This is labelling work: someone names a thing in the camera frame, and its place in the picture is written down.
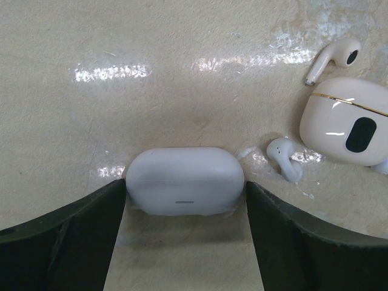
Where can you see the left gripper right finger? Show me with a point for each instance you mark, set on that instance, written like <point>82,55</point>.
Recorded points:
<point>298,251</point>

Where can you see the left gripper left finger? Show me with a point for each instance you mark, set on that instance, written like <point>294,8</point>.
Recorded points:
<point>69,248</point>

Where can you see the beige earbud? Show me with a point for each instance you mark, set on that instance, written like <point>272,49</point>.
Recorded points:
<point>342,52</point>

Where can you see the beige earbud case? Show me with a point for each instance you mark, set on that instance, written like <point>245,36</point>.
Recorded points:
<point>345,119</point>

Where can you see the white earbud charging case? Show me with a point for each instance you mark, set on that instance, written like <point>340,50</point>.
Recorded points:
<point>185,181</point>

